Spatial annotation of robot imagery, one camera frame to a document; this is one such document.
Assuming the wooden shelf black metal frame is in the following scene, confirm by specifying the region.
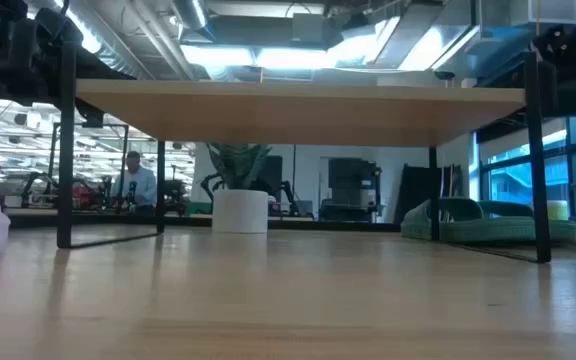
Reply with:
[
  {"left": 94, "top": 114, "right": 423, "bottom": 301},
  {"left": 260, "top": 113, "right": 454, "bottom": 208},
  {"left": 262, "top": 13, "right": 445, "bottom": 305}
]
[{"left": 56, "top": 42, "right": 553, "bottom": 265}]

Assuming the person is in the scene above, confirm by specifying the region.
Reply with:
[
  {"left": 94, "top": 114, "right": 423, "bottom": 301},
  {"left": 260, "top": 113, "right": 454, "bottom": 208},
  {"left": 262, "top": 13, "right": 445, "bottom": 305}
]
[{"left": 111, "top": 150, "right": 158, "bottom": 215}]

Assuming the black equipment rack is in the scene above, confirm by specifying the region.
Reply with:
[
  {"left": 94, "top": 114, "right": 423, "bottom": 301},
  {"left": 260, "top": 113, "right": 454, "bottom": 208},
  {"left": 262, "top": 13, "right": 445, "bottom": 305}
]
[{"left": 319, "top": 157, "right": 384, "bottom": 222}]

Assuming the silver ceiling duct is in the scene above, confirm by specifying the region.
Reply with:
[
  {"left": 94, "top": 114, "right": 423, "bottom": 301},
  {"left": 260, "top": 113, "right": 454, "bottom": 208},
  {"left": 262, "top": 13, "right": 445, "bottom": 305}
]
[{"left": 170, "top": 0, "right": 210, "bottom": 31}]

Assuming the leaning black panel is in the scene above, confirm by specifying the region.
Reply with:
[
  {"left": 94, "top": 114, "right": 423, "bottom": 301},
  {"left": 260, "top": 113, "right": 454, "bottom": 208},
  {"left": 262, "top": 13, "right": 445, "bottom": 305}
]
[{"left": 392, "top": 163, "right": 464, "bottom": 225}]

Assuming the snake plant in white pot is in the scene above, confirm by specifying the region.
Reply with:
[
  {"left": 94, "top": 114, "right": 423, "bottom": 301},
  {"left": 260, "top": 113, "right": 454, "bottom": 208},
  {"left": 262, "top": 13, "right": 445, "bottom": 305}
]
[{"left": 205, "top": 143, "right": 273, "bottom": 235}]

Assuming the yellow-green cylinder container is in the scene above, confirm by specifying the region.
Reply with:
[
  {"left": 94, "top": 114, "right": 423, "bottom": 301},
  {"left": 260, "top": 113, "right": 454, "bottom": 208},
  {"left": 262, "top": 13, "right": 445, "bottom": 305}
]
[{"left": 547, "top": 199, "right": 570, "bottom": 222}]

